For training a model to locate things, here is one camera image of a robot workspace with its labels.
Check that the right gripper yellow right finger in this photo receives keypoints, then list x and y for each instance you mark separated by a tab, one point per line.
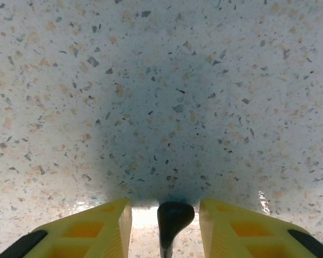
245	231

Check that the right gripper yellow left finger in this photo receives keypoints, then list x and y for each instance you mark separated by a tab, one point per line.
97	228

